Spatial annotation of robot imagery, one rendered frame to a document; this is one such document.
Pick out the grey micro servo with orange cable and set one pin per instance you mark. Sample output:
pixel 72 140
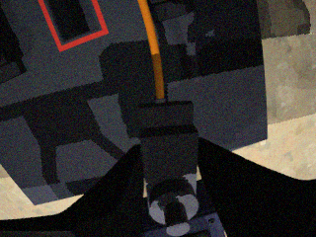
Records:
pixel 169 149

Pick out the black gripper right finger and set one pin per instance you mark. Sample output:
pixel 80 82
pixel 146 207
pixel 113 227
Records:
pixel 252 200

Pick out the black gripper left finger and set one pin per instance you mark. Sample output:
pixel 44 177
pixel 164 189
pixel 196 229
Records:
pixel 112 208

